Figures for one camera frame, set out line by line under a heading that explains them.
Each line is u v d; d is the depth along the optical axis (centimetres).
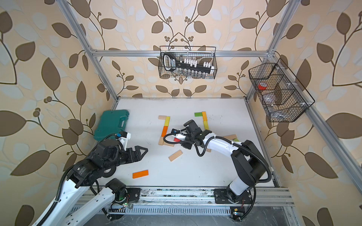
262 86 81
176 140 77
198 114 108
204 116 108
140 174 82
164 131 100
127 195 74
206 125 102
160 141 96
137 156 60
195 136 68
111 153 51
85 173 45
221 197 72
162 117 108
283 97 73
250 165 44
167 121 105
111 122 102
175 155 90
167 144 65
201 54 91
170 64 87
